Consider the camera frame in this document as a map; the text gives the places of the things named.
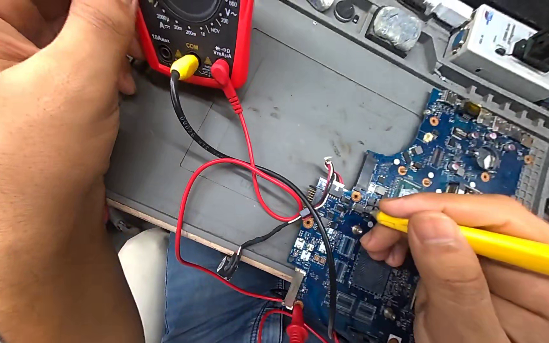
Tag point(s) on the small silver round piece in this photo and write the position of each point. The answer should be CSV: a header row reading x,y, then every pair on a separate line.
x,y
321,4

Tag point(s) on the person's right thumb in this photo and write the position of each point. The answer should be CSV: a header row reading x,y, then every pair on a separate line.
x,y
446,252

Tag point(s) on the white adapter box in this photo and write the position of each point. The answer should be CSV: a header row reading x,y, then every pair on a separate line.
x,y
498,52

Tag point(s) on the person's right fingers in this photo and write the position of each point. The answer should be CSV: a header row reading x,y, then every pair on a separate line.
x,y
383,243

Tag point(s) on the small black round knob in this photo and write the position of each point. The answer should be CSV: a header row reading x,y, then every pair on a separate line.
x,y
345,11

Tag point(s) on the silver metal strip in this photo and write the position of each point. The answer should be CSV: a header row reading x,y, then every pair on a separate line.
x,y
294,289

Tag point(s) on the silver and black connector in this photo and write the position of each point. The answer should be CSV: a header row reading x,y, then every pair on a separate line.
x,y
448,12

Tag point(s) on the red and black multimeter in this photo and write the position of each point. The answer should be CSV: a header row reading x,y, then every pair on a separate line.
x,y
198,43

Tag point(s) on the person's right hand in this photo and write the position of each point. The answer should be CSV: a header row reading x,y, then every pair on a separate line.
x,y
465,276

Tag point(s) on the red test lead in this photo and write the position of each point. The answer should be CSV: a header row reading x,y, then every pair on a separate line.
x,y
250,143

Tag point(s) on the person's left fingers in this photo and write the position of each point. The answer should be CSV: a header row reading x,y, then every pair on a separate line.
x,y
127,78

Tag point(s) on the person's left thumb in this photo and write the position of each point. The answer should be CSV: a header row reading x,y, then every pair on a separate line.
x,y
105,28

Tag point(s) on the yellow pen-shaped tool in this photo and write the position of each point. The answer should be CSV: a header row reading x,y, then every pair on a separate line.
x,y
517,250

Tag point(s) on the blue circuit board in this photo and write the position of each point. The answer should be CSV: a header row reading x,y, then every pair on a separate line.
x,y
398,166

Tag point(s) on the crumpled silver block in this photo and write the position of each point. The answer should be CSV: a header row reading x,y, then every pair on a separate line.
x,y
398,28

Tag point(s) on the person's left forearm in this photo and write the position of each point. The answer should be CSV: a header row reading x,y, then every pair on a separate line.
x,y
50,267

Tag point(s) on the person's left hand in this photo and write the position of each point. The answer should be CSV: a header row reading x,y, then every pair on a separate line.
x,y
60,90

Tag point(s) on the black test lead, yellow plug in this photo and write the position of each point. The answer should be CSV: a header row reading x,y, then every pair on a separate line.
x,y
323,224

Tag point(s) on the grey work mat with compartments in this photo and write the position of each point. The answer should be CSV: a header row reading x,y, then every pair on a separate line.
x,y
303,105

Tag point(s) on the person's legs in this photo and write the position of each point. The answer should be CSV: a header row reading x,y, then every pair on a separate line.
x,y
208,295

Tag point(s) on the person's right index finger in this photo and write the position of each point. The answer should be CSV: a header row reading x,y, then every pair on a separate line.
x,y
465,208

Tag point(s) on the beige rounded object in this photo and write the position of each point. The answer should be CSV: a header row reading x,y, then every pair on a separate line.
x,y
146,276

